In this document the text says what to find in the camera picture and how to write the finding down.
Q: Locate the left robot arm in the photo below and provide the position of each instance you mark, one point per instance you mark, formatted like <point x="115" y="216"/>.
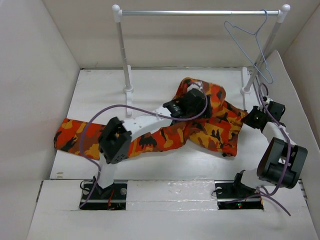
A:
<point x="117" y="136"/>

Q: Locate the aluminium side rail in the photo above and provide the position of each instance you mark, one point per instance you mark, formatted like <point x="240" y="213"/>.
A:
<point x="256" y="81"/>

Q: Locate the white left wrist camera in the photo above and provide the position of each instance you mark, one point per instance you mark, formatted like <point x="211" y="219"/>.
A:
<point x="197" y="84"/>

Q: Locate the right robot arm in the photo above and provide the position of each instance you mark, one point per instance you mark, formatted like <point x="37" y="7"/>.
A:
<point x="283" y="160"/>

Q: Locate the orange camouflage trousers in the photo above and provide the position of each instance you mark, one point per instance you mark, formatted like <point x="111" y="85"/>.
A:
<point x="219" y="133"/>

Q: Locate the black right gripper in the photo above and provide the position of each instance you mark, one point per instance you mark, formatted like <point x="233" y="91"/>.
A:
<point x="247" y="119"/>

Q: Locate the white clothes rack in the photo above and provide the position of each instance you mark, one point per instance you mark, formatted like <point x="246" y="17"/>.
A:
<point x="247" y="81"/>

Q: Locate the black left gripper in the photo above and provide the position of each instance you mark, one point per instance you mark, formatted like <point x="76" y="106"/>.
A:
<point x="201" y="108"/>

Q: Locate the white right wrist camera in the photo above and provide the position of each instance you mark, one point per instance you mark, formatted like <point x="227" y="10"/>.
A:
<point x="265" y="102"/>

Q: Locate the blue wire hanger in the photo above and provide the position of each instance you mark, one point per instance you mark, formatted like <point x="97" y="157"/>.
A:
<point x="252" y="42"/>

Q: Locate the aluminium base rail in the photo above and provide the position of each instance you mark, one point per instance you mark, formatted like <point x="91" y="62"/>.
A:
<point x="170" y="195"/>

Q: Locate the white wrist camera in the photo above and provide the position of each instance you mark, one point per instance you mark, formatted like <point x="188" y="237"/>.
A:
<point x="265" y="102"/>
<point x="197" y="84"/>

